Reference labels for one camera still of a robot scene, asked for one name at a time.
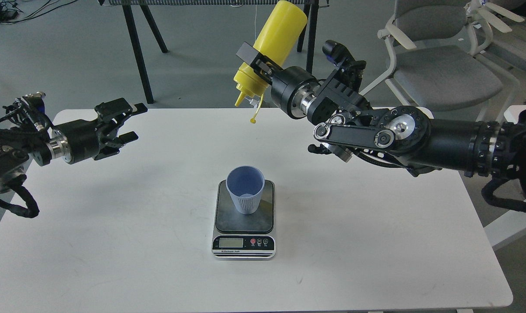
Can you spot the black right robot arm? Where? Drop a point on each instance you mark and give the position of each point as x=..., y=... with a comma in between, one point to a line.
x=402, y=137

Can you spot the grey office chair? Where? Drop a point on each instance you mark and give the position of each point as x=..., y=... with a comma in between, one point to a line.
x=510, y=34
x=442, y=78

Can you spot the blue plastic cup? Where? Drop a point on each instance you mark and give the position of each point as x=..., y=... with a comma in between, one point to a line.
x=245, y=185

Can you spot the black trestle table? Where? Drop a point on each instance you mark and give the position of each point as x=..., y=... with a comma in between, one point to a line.
x=199, y=66

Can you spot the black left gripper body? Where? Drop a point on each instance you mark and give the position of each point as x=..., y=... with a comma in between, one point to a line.
x=79, y=140

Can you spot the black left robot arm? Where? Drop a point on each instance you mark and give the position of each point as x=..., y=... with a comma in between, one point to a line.
x=27, y=132

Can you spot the yellow squeeze bottle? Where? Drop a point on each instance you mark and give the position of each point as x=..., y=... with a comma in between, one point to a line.
x=276, y=40

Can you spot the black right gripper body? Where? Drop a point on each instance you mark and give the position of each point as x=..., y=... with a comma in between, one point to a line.
x=289, y=86

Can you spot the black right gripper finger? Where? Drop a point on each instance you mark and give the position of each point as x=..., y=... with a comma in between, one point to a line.
x=263, y=68

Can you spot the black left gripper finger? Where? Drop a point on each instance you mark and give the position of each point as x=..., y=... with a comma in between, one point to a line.
x=118, y=142
x=112, y=115

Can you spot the digital kitchen scale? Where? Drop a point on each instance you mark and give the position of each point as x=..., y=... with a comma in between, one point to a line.
x=244, y=236

